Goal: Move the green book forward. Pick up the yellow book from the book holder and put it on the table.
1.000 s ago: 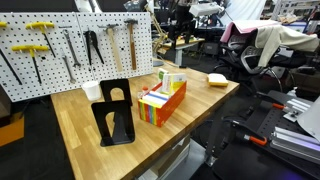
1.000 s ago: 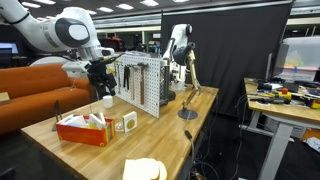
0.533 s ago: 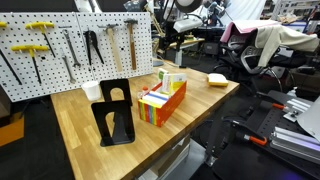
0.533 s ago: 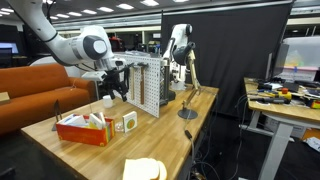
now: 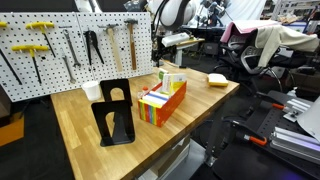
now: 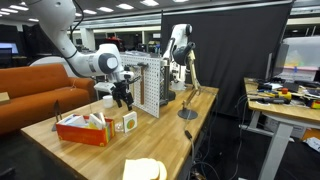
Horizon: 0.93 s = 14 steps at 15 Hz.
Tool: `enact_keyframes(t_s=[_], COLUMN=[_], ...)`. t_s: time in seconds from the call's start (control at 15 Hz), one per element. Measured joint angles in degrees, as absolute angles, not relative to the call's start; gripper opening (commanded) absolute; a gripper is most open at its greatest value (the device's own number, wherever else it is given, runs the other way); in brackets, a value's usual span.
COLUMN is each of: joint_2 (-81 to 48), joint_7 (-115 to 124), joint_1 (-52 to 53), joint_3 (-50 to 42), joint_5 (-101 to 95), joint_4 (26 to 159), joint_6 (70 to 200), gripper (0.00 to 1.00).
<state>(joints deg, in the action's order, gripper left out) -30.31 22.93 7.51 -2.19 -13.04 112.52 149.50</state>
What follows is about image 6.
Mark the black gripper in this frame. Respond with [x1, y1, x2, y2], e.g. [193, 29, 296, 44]
[111, 79, 135, 112]

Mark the small white green-print book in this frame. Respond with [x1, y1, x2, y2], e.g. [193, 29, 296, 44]
[122, 110, 139, 134]

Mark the red cardboard book holder box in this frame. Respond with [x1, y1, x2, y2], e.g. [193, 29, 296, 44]
[55, 113, 116, 147]

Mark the white blue-striped book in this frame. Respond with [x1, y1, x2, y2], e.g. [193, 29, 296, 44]
[60, 113, 88, 128]

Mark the white paper cup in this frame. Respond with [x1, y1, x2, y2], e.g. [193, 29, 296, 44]
[102, 94, 115, 110]

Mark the small clear plastic cup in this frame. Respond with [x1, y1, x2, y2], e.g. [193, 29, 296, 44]
[114, 121, 125, 134]

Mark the white pegboard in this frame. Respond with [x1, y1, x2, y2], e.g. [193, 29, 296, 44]
[119, 53, 163, 119]

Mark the black pegboard stand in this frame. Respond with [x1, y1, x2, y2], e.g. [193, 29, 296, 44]
[159, 56, 177, 108]

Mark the black metal bookend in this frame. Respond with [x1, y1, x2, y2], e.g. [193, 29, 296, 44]
[51, 99, 64, 132]

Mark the yellow sponge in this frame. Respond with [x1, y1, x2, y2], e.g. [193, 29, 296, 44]
[122, 157, 168, 180]

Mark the orange sofa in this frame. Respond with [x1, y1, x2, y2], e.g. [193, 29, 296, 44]
[0, 63, 98, 136]

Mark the ceiling light panel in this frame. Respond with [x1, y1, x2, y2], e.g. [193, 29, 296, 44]
[139, 0, 160, 7]
[116, 3, 135, 10]
[9, 4, 29, 12]
[97, 6, 115, 13]

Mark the tan wooden block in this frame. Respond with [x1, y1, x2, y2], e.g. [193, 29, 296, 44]
[0, 92, 10, 105]

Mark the black curtain partition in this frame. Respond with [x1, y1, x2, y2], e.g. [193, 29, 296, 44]
[160, 1, 294, 118]

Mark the black hand tool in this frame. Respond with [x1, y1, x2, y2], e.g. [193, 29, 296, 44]
[249, 96, 291, 105]

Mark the wooden desk with white legs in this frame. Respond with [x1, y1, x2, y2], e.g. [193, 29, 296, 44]
[243, 78, 320, 180]

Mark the computer monitor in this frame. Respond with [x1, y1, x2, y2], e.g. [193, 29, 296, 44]
[266, 35, 320, 83]

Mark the hammer with brown handle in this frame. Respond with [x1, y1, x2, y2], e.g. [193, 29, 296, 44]
[136, 62, 150, 106]

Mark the black cable with adapter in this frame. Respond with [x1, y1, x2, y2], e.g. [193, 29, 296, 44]
[184, 129, 201, 180]

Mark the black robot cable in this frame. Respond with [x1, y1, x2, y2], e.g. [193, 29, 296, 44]
[68, 0, 85, 46]

